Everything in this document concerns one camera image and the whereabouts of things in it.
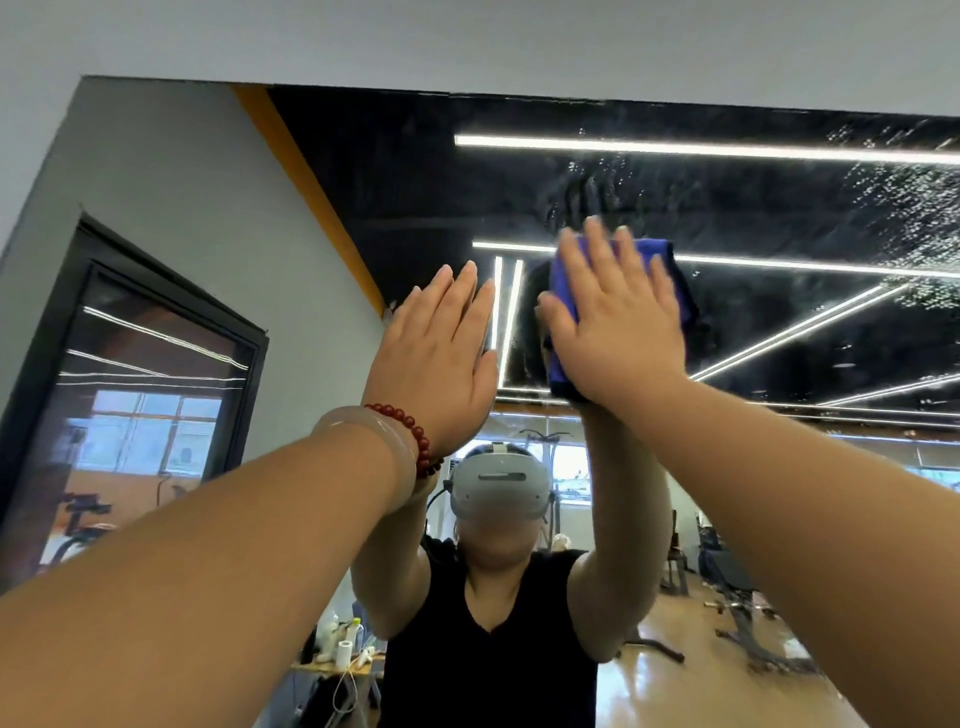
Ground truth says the person's left forearm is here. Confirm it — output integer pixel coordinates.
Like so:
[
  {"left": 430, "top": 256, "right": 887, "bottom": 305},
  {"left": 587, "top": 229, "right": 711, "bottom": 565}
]
[{"left": 0, "top": 420, "right": 399, "bottom": 728}]

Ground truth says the pale jade bangle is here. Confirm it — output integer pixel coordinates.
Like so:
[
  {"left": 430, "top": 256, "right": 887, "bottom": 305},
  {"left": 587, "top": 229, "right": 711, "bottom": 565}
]
[{"left": 311, "top": 405, "right": 420, "bottom": 519}]

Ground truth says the black weight bench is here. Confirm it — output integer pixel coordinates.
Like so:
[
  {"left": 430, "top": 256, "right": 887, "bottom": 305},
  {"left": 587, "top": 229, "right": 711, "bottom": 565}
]
[{"left": 697, "top": 525, "right": 822, "bottom": 676}]

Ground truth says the wooden table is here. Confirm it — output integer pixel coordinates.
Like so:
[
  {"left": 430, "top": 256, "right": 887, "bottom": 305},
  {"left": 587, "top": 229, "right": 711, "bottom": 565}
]
[{"left": 291, "top": 654, "right": 387, "bottom": 680}]

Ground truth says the person's right forearm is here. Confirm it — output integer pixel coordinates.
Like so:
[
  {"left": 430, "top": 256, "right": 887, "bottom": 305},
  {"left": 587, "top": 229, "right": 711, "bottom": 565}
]
[{"left": 592, "top": 373, "right": 960, "bottom": 728}]

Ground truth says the blue cleaning cloth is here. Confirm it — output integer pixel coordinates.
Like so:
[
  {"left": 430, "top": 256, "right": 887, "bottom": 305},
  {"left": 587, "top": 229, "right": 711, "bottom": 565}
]
[{"left": 541, "top": 236, "right": 700, "bottom": 406}]

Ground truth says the person's left hand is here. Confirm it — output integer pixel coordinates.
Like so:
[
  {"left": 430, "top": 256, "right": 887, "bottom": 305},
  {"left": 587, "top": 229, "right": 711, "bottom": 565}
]
[{"left": 361, "top": 260, "right": 501, "bottom": 460}]

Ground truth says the person's right hand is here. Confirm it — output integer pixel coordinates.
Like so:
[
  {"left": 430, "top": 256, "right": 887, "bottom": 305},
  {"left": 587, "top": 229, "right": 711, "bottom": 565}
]
[{"left": 535, "top": 216, "right": 690, "bottom": 410}]

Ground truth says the large wall mirror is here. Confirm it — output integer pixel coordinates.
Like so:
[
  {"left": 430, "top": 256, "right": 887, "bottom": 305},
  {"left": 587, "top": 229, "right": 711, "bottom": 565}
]
[{"left": 0, "top": 75, "right": 960, "bottom": 728}]

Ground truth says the red bead bracelet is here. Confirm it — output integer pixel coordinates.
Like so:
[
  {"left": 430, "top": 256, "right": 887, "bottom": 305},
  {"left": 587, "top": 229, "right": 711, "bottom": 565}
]
[{"left": 363, "top": 402, "right": 445, "bottom": 481}]

